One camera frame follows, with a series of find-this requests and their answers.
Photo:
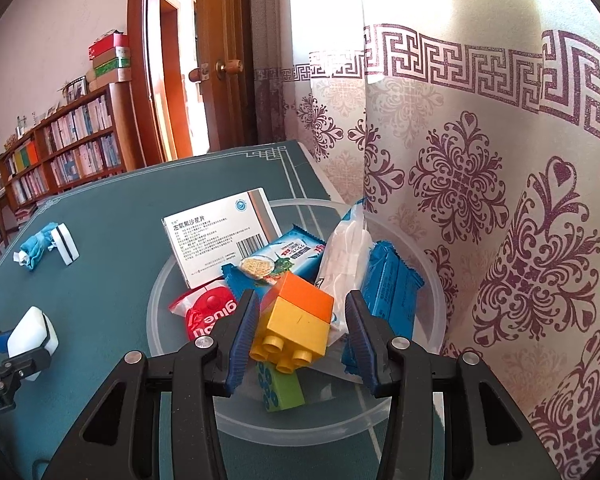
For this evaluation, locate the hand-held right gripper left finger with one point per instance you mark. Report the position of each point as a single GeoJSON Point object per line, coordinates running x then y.
{"type": "Point", "coordinates": [242, 345]}

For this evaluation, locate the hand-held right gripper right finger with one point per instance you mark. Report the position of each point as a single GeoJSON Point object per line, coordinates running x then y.
{"type": "Point", "coordinates": [362, 345]}

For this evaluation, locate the white rounded block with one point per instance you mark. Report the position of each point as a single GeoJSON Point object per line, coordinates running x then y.
{"type": "Point", "coordinates": [30, 332]}

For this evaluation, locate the red snack packet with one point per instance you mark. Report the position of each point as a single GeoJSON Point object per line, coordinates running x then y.
{"type": "Point", "coordinates": [210, 310]}

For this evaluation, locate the multicoloured toy brick stack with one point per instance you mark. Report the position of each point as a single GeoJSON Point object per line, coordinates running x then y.
{"type": "Point", "coordinates": [295, 320]}

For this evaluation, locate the blue snack packet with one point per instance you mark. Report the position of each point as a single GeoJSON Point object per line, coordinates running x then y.
{"type": "Point", "coordinates": [390, 285]}

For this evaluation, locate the clear plastic bowl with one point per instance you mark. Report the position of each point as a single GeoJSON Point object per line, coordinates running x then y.
{"type": "Point", "coordinates": [320, 410]}

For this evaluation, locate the white plastic packet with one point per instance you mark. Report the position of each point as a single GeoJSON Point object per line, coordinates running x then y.
{"type": "Point", "coordinates": [345, 255]}

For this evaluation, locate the blue cracker packet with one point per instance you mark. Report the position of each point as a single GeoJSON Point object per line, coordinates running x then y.
{"type": "Point", "coordinates": [290, 255]}

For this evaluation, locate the white medicine box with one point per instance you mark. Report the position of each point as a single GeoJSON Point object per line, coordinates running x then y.
{"type": "Point", "coordinates": [215, 240]}

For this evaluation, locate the blue crumpled cloth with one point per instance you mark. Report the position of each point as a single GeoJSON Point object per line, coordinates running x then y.
{"type": "Point", "coordinates": [35, 247]}

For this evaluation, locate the white and black eraser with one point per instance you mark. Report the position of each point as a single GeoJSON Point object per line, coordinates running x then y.
{"type": "Point", "coordinates": [65, 247]}

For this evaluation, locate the cream and purple patterned curtain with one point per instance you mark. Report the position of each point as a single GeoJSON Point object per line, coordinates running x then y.
{"type": "Point", "coordinates": [480, 185]}

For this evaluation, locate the rows of books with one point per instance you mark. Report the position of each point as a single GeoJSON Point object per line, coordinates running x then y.
{"type": "Point", "coordinates": [80, 150]}

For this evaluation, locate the wooden bookshelf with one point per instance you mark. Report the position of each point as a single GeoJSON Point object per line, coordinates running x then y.
{"type": "Point", "coordinates": [117, 125]}

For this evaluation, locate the brass door knob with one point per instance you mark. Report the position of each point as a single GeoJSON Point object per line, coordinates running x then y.
{"type": "Point", "coordinates": [229, 67]}

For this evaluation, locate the beige cardboard box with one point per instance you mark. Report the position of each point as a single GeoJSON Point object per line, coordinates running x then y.
{"type": "Point", "coordinates": [110, 80]}

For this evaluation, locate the green box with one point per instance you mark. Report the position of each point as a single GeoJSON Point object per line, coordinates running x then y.
{"type": "Point", "coordinates": [111, 62]}

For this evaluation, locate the red box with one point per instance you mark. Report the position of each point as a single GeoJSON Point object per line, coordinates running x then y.
{"type": "Point", "coordinates": [107, 46]}

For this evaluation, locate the wooden door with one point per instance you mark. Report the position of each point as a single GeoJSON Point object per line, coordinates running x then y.
{"type": "Point", "coordinates": [225, 20]}

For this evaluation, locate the small picture frame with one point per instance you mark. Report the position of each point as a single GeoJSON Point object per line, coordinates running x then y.
{"type": "Point", "coordinates": [75, 89]}

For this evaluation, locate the wooden door frame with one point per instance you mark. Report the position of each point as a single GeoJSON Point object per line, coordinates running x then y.
{"type": "Point", "coordinates": [140, 60]}

